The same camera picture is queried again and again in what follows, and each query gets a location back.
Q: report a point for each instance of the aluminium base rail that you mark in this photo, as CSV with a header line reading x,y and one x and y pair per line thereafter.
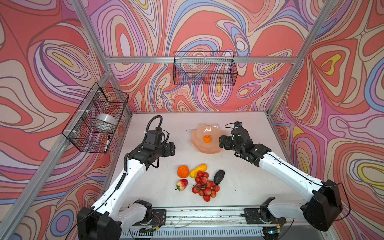
x,y
197,223

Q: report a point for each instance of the red yellow fake apple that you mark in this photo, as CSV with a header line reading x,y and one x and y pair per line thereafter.
x,y
181,184

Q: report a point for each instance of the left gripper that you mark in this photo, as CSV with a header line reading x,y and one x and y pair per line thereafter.
x,y
170,149

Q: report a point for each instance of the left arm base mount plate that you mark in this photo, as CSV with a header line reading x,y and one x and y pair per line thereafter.
x,y
157,219

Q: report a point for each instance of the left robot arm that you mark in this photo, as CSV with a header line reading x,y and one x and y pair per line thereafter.
x,y
105,220

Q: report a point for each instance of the red fake grape bunch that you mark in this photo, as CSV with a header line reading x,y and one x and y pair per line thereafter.
x,y
205,188

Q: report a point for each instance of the large orange fake tangerine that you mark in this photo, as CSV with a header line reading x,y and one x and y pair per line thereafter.
x,y
183,172

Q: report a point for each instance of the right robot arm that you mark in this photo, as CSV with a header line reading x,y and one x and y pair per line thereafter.
x,y
321,202

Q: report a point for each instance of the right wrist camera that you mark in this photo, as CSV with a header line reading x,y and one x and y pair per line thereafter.
x,y
238,124

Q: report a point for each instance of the pink scalloped fruit bowl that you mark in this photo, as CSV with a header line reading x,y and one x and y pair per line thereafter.
x,y
214,131

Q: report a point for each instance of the dark fake avocado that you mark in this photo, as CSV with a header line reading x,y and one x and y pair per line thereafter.
x,y
219,176

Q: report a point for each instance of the black wire basket left wall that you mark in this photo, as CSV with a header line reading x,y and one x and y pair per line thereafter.
x,y
92,128

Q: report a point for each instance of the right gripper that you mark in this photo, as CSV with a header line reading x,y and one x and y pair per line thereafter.
x,y
228,141

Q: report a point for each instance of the black marker pen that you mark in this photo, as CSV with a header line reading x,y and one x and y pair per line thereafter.
x,y
107,143

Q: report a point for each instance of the black wire basket back wall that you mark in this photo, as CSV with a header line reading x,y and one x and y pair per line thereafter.
x,y
204,68

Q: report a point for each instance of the small orange fake fruit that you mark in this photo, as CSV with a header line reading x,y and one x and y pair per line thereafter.
x,y
207,139

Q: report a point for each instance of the black wire basket wall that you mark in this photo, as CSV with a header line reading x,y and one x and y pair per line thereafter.
x,y
92,128
204,68

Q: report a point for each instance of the yellow fake banana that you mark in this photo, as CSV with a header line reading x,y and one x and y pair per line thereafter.
x,y
202,168

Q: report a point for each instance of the white tape roll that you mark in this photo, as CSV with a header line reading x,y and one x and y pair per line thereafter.
x,y
105,123

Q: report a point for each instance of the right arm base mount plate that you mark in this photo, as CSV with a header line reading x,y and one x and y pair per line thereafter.
x,y
257,216

